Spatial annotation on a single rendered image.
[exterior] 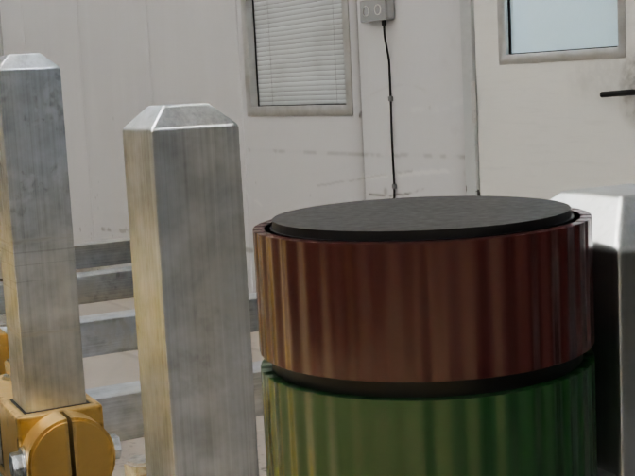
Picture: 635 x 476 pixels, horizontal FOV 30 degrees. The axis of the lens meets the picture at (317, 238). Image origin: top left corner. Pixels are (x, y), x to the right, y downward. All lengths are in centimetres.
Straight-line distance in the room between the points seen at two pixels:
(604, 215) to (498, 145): 407
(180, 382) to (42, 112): 27
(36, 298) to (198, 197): 26
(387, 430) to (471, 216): 4
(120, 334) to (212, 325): 57
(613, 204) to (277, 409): 7
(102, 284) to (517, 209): 107
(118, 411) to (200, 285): 32
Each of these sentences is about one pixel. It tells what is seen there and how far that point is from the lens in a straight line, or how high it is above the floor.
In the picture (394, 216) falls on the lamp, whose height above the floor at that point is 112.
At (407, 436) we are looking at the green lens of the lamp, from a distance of 19.
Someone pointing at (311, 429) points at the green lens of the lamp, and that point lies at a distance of 20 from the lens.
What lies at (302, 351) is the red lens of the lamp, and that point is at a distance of 19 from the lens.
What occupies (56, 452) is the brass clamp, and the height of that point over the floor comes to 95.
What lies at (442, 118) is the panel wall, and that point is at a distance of 451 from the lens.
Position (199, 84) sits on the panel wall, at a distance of 616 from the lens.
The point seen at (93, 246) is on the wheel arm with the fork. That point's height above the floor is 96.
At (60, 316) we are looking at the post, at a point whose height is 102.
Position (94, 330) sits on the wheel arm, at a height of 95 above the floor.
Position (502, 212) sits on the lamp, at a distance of 21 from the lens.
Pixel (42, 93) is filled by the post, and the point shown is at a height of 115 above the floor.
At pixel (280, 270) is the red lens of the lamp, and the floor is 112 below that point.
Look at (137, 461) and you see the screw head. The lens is 55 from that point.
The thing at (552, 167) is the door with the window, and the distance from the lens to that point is 410.
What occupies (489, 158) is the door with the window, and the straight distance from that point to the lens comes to 434.
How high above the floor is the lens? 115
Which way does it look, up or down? 7 degrees down
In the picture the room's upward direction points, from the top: 3 degrees counter-clockwise
